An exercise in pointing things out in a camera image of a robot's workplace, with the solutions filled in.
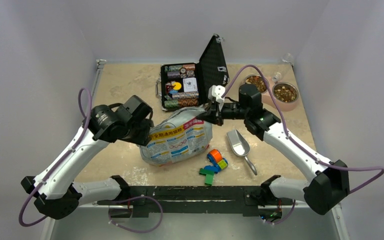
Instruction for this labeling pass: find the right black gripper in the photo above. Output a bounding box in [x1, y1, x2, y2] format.
[197, 98, 250, 126]

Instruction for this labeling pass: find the metal food scoop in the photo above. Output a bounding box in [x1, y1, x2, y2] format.
[226, 129, 258, 176]

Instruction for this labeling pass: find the colourful pet food bag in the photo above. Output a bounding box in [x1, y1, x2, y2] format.
[139, 106, 213, 166]

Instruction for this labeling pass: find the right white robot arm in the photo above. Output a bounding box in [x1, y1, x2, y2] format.
[197, 84, 350, 215]

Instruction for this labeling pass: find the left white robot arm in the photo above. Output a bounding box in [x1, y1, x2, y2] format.
[21, 95, 154, 220]

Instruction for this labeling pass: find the pink double pet bowl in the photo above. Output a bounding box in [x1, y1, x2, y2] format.
[244, 74, 300, 112]

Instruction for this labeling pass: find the orange blue toy car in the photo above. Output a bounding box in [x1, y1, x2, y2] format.
[206, 149, 229, 171]

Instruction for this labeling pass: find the black poker chip case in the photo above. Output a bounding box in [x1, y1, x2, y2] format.
[155, 34, 230, 112]

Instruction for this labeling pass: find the blue toy brick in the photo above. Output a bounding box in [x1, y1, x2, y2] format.
[203, 165, 221, 174]

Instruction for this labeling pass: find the green toy brick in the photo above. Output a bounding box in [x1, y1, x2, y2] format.
[199, 168, 215, 186]

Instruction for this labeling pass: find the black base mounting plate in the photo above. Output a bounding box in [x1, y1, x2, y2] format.
[98, 185, 293, 218]

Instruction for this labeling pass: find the clear water bottle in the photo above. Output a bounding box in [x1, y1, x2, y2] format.
[271, 53, 295, 83]

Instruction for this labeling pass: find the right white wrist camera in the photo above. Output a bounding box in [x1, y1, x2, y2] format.
[208, 85, 226, 111]

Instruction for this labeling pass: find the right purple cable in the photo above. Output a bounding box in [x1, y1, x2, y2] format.
[221, 64, 384, 196]

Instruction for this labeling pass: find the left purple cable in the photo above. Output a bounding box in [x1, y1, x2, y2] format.
[18, 87, 94, 228]

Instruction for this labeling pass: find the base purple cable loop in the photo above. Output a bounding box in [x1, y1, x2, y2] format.
[108, 192, 165, 233]

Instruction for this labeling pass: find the aluminium frame rail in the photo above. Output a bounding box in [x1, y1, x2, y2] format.
[291, 185, 342, 213]

